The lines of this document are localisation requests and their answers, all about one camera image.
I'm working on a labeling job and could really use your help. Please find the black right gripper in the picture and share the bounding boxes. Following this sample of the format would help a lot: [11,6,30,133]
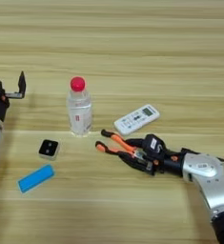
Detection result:
[117,136,185,177]

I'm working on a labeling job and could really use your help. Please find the orange black needle-nose pliers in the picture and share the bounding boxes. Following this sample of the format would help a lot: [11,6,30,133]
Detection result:
[94,128,150,163]

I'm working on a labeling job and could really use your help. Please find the white remote control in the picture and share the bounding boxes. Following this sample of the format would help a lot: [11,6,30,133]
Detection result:
[113,104,161,136]

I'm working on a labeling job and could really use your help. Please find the clear bottle with red cap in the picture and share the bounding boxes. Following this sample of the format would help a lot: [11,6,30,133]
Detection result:
[66,76,93,138]

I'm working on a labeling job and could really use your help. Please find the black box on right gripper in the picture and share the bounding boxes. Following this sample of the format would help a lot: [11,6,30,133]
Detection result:
[141,133,166,161]

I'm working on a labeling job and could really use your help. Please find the small black square box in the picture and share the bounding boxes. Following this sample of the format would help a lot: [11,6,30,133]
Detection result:
[38,138,61,161]

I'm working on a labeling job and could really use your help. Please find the blue rectangular block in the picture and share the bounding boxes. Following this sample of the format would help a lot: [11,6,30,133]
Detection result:
[17,163,56,194]

